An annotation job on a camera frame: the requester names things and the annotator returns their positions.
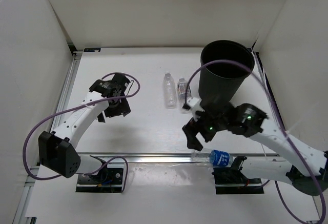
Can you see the clear unlabelled plastic bottle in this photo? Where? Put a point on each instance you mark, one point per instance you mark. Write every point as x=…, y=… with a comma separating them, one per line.
x=169, y=91

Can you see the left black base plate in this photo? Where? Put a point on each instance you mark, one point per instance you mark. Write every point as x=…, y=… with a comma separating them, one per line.
x=108, y=180

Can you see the clear bottle with blue label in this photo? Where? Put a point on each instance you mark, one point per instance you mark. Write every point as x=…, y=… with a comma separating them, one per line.
x=216, y=158

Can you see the black plastic bin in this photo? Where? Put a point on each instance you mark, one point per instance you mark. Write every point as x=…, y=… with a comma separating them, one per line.
x=223, y=80

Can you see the clear bottle with white label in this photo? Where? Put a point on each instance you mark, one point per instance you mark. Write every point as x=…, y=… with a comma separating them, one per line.
x=182, y=92

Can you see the blue white sticker label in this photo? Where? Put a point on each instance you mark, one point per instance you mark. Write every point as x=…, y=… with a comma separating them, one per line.
x=92, y=50

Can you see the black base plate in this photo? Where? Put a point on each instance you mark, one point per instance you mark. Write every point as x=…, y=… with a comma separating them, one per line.
x=231, y=181
x=108, y=180

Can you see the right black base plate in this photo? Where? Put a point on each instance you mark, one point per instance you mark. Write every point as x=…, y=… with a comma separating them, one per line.
x=231, y=181

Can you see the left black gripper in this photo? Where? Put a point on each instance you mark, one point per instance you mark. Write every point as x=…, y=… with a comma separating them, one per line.
x=122, y=109

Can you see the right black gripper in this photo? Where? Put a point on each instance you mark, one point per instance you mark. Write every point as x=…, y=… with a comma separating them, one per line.
x=191, y=131

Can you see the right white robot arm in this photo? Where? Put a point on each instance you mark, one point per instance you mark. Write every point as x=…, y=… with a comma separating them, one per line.
x=302, y=166

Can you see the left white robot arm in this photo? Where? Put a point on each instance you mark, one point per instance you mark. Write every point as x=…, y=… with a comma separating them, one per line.
x=57, y=148

